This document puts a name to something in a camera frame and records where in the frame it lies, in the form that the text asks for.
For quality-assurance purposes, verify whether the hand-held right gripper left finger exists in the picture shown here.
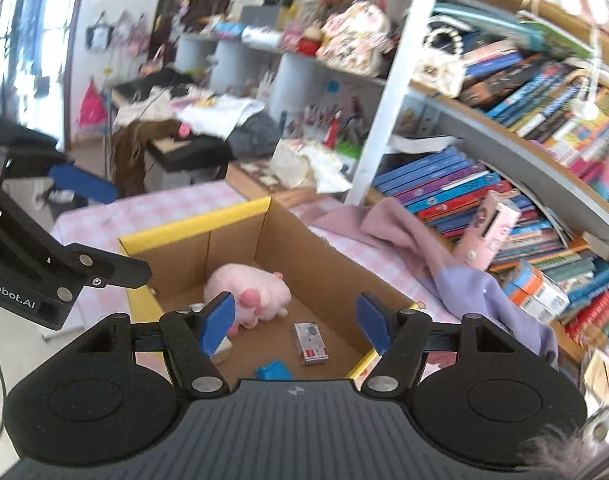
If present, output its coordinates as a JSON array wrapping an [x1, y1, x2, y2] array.
[[73, 292, 236, 401]]

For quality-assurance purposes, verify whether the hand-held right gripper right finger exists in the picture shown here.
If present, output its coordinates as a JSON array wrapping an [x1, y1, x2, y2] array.
[[355, 293, 536, 397]]

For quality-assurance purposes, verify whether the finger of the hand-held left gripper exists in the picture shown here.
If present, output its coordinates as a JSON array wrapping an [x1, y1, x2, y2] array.
[[48, 164, 121, 206], [54, 242, 153, 304]]

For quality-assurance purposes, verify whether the cream rectangular block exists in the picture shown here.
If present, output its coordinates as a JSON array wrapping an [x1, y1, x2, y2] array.
[[211, 334, 236, 366]]

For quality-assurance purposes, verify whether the pink plush toy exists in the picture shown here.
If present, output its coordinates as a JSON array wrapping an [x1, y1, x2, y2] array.
[[204, 262, 293, 339]]

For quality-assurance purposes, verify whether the small grey and red box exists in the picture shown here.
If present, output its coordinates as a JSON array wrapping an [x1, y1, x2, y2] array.
[[293, 320, 330, 367]]

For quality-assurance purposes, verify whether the small blue toy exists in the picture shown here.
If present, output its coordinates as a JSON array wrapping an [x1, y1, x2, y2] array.
[[254, 358, 294, 381]]

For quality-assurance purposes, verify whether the yellow cardboard box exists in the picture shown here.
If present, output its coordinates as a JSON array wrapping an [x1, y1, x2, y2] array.
[[116, 196, 410, 381]]

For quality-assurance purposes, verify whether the brown garment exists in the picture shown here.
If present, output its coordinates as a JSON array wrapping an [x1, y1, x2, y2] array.
[[109, 119, 183, 196]]

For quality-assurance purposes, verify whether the pink plastic bag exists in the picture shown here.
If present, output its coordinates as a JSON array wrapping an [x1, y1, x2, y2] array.
[[76, 77, 110, 129]]

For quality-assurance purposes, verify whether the pink and lilac scarf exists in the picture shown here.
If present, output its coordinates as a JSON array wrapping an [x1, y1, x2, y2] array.
[[309, 197, 560, 369]]

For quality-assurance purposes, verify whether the pink upright gadget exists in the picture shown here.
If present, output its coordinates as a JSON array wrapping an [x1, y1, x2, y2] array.
[[456, 189, 523, 272]]

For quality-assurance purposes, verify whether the row of blue books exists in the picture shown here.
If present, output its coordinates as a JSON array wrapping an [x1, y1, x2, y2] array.
[[371, 145, 606, 312]]

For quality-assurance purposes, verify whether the white printed shirt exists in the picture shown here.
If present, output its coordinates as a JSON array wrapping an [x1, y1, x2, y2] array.
[[176, 94, 266, 139]]

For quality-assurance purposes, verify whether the orange and white carton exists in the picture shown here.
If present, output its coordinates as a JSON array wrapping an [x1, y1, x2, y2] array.
[[503, 259, 571, 324]]

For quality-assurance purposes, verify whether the dark grey garment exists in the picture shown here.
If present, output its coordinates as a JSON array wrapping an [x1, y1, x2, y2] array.
[[229, 112, 283, 159]]

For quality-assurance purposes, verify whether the group of pens and brushes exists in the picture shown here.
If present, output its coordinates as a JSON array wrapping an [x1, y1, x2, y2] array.
[[281, 99, 370, 149]]

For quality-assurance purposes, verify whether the white and wooden bookshelf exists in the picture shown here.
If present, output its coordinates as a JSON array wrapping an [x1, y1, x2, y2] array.
[[173, 0, 609, 367]]

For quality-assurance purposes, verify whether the fuzzy grey cloth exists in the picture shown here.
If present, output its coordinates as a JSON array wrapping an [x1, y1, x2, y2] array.
[[518, 404, 609, 480]]

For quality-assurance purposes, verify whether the row of red thick books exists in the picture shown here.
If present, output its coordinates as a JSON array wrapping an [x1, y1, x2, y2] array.
[[563, 279, 609, 352]]

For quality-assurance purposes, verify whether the white plastic pack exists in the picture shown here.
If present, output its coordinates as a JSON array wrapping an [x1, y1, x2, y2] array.
[[240, 24, 286, 51]]

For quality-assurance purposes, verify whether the white quilted handbag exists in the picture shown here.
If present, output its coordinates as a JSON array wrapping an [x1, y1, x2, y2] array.
[[413, 27, 468, 99]]

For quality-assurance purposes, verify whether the red plush doll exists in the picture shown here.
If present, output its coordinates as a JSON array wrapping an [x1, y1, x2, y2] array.
[[296, 24, 325, 57]]

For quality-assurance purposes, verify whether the row of slim colourful books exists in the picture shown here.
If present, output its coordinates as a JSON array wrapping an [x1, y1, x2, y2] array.
[[458, 39, 609, 202]]

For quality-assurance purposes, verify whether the white hanging ornament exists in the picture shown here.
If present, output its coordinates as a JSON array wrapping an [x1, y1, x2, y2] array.
[[568, 24, 609, 122]]

